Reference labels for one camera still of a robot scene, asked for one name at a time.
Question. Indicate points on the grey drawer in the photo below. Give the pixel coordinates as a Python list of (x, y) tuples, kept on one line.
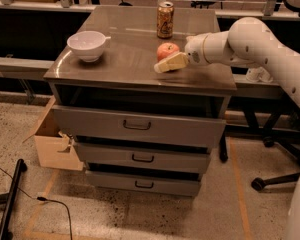
[(120, 125), (142, 158), (143, 184)]

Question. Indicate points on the red apple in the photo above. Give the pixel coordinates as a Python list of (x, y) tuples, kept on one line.
[(166, 49)]

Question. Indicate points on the grey drawer cabinet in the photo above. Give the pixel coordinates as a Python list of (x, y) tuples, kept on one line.
[(123, 79)]

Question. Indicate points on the clear sanitizer bottle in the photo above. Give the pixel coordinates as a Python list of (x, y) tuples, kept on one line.
[(265, 76), (253, 74)]

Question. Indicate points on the white ceramic bowl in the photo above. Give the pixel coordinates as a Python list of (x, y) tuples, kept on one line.
[(88, 46)]

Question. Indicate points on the clear sanitizer bottle left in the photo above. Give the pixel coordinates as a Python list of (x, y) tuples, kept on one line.
[(253, 74)]

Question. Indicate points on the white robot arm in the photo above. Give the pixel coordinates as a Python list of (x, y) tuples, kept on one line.
[(248, 43)]

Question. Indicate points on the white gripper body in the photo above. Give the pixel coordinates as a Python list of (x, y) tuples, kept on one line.
[(195, 50)]

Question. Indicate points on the grey metal shelf rail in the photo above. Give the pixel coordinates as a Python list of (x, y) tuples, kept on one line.
[(27, 69)]

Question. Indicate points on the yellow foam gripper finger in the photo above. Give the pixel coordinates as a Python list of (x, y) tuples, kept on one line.
[(174, 61)]

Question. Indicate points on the black stand leg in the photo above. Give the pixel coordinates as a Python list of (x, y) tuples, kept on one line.
[(8, 199)]

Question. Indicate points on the top grey drawer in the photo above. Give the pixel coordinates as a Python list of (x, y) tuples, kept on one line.
[(120, 125)]

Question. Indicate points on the cardboard box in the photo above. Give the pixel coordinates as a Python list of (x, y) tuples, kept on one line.
[(54, 148)]

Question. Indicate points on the gold soda can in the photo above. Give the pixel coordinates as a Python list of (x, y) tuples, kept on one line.
[(165, 15)]

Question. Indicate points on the bottom grey drawer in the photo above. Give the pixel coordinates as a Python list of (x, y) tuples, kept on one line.
[(143, 184)]

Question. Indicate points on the clear sanitizer bottle right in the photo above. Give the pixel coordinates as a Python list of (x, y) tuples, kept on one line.
[(265, 76)]

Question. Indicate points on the middle grey drawer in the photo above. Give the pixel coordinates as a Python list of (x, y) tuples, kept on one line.
[(142, 158)]

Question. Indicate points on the black office chair base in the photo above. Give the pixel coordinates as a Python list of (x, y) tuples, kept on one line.
[(279, 152)]

